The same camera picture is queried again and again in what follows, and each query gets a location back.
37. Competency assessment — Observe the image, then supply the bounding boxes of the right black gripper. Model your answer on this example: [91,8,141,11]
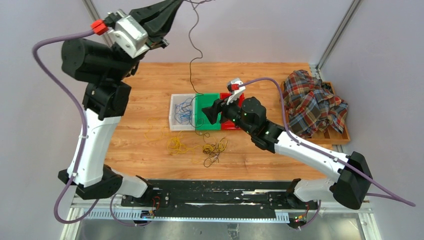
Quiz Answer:
[202,92,254,136]

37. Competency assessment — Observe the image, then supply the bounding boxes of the blue cable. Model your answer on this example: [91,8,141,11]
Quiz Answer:
[172,97,194,125]

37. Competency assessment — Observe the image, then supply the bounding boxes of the brown cable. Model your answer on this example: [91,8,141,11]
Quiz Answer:
[183,0,228,168]

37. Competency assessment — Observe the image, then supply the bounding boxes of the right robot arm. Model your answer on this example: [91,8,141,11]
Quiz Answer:
[201,97,372,210]

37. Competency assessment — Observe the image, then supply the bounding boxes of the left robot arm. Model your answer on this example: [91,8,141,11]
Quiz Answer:
[58,0,182,207]

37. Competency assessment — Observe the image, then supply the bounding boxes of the green plastic bin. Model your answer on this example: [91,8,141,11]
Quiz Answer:
[194,93,222,132]

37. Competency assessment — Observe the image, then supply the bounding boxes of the red plastic bin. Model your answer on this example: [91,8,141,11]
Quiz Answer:
[219,92,245,130]

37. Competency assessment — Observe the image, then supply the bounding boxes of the white plastic bin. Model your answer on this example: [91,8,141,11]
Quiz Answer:
[168,93,196,132]

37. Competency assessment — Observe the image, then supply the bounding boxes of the plaid cloth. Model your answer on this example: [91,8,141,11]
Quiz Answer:
[280,70,349,138]

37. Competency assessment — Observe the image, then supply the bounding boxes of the wooden tray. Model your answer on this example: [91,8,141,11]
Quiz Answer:
[285,81,351,145]

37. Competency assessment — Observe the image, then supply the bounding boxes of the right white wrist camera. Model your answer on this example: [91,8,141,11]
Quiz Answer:
[226,77,246,105]

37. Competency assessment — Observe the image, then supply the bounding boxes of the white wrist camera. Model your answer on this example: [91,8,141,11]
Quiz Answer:
[226,77,246,105]
[107,15,147,41]

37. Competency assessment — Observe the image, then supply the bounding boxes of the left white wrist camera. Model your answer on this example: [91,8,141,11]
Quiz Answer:
[107,15,147,41]

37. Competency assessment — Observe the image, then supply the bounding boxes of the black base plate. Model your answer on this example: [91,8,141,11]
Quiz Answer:
[121,179,318,211]

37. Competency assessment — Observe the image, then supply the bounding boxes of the aluminium frame rail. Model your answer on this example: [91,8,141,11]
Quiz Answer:
[79,196,373,223]

